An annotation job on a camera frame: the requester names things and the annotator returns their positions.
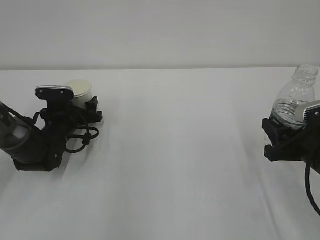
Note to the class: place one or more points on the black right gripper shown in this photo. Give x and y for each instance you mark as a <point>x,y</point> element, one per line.
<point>284,143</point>

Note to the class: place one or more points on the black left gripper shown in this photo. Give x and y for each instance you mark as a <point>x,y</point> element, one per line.
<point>72,122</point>

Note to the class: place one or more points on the white paper cup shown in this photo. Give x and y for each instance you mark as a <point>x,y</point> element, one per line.
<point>82,90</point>

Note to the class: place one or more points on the clear plastic water bottle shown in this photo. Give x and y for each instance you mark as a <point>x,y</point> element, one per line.
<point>298,91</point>

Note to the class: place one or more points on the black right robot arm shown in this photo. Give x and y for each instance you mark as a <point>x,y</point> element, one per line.
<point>315,162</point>

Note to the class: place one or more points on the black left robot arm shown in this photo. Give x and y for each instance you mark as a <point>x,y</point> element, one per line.
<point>38,144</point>

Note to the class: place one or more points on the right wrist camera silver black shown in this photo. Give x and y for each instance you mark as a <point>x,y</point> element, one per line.
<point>305,111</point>

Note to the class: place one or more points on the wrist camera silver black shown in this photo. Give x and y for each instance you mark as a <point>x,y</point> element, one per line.
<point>305,111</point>
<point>56,96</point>

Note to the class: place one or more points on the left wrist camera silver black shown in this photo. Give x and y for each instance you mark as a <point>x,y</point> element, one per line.
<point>56,96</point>

